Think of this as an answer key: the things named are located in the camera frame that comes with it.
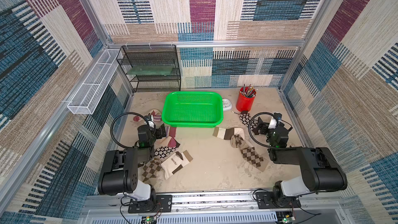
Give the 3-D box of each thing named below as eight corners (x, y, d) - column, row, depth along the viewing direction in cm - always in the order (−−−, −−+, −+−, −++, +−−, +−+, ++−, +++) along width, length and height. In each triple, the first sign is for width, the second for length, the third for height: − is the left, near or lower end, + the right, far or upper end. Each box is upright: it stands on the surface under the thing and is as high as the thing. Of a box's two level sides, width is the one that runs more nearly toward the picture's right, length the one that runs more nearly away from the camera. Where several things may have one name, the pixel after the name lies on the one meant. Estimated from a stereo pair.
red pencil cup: (237, 111, 108) (241, 97, 97) (235, 99, 116) (238, 84, 104) (252, 111, 108) (258, 97, 97) (249, 99, 116) (254, 84, 104)
